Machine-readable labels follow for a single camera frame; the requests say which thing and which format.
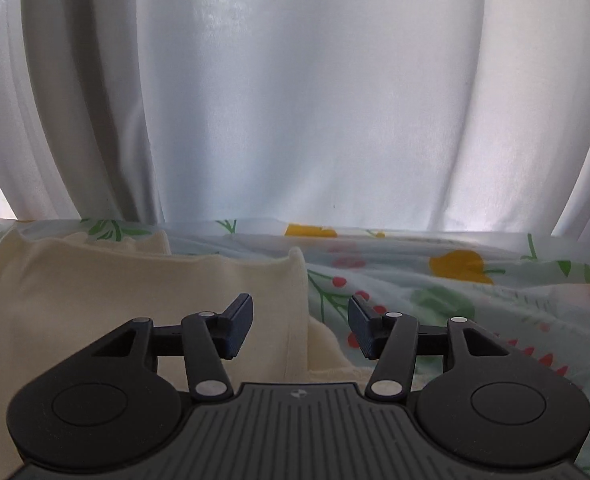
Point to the floral bedsheet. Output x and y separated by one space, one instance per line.
475 290

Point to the white curtain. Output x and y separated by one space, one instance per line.
300 100

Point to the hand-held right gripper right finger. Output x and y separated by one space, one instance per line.
364 327

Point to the cream knit sweater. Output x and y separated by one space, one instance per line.
125 300

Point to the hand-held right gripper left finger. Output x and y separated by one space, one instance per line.
237 327

